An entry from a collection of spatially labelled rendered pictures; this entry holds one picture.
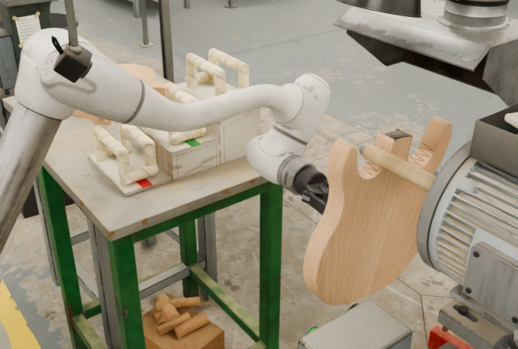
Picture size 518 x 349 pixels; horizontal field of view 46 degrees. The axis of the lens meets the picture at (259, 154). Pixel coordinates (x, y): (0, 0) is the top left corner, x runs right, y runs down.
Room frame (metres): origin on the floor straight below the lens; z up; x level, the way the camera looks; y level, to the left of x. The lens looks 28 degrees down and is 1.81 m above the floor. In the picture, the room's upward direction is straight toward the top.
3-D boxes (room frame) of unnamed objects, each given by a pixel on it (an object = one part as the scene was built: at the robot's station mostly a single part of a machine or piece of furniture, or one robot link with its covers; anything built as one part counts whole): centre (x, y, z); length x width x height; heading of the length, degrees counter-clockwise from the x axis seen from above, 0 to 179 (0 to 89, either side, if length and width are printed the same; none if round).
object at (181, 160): (1.64, 0.26, 0.98); 0.27 x 0.16 x 0.09; 37
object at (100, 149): (1.59, 0.47, 0.99); 0.03 x 0.03 x 0.09
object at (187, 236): (2.02, 0.29, 0.45); 0.05 x 0.05 x 0.90; 37
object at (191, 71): (1.78, 0.21, 1.15); 0.03 x 0.03 x 0.09
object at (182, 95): (1.66, 0.23, 1.12); 0.20 x 0.03 x 0.03; 36
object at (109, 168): (1.55, 0.38, 0.94); 0.27 x 0.15 x 0.01; 37
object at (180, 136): (1.56, 0.20, 1.04); 0.11 x 0.03 x 0.03; 127
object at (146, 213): (1.65, 0.33, 0.55); 0.62 x 0.58 x 0.76; 37
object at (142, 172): (1.47, 0.33, 0.96); 0.11 x 0.03 x 0.03; 127
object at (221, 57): (1.76, 0.10, 1.20); 0.20 x 0.03 x 0.03; 36
